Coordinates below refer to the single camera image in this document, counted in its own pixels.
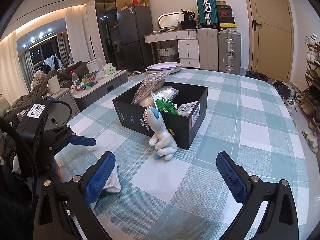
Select white dresser with drawers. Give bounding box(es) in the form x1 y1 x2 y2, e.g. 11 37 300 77
144 29 200 69

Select green camouflage slipper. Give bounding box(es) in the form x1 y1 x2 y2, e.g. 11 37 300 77
302 129 319 154

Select beige suitcase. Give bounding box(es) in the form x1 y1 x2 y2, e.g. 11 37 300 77
197 28 219 72

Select white medicine sachet bag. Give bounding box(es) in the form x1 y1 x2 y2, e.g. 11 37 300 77
89 164 121 210

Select white plush toy keychain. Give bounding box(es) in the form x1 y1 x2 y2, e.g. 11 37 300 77
143 107 178 161

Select green medicine sachet pack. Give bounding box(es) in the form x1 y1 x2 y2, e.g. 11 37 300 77
155 98 178 115

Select silver aluminium suitcase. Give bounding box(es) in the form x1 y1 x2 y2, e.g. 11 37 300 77
218 30 241 75

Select woven laundry basket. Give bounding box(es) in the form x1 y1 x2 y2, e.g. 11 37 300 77
158 45 179 62

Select grey low cabinet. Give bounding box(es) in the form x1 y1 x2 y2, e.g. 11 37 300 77
52 70 128 113

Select white red medicine sachet pack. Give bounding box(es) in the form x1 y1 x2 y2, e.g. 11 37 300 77
177 101 197 116

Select stacked shoe boxes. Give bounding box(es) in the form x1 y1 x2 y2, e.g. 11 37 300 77
216 1 238 32

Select oval white purple tray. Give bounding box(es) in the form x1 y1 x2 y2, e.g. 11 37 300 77
145 62 182 74

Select tall dark glass cabinet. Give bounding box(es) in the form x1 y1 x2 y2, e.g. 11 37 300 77
94 0 132 69

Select wooden door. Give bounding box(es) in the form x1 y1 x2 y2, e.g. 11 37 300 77
246 0 293 82

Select checkered green white tablecloth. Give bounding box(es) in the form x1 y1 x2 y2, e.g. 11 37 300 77
55 69 309 239

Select bagged white rope coil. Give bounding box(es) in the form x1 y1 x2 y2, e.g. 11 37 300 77
150 86 180 103

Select shoe rack with shoes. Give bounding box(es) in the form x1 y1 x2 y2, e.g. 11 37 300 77
271 34 319 136

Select plastic water bottle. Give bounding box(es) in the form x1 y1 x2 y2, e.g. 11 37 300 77
71 70 82 91

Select black refrigerator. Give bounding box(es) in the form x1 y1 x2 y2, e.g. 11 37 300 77
117 5 153 72

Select black cardboard box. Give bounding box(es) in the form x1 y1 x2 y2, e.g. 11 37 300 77
112 80 209 151

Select oval vanity mirror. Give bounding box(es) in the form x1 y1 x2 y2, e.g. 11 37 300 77
158 11 184 29

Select bagged adidas white laces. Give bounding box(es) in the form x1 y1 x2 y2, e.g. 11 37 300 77
132 70 171 105

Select teal suitcase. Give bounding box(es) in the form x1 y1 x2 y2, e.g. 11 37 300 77
196 0 219 29

